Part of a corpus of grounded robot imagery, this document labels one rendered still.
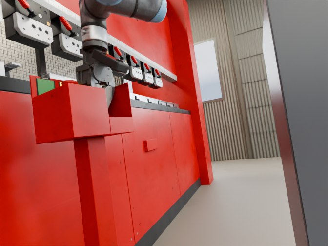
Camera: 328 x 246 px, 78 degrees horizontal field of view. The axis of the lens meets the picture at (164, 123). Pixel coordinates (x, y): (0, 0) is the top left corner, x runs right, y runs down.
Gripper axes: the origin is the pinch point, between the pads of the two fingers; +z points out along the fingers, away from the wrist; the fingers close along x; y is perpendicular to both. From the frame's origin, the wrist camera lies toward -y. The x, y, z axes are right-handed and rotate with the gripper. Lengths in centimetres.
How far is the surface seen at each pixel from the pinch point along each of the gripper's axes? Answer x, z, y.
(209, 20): -347, -191, 76
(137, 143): -53, 15, 32
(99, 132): 8.1, 5.9, -7.1
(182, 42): -180, -92, 58
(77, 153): 8.2, 11.3, 2.2
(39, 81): 13.1, -8.5, 9.4
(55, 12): -13, -50, 43
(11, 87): 13.7, -9.0, 23.9
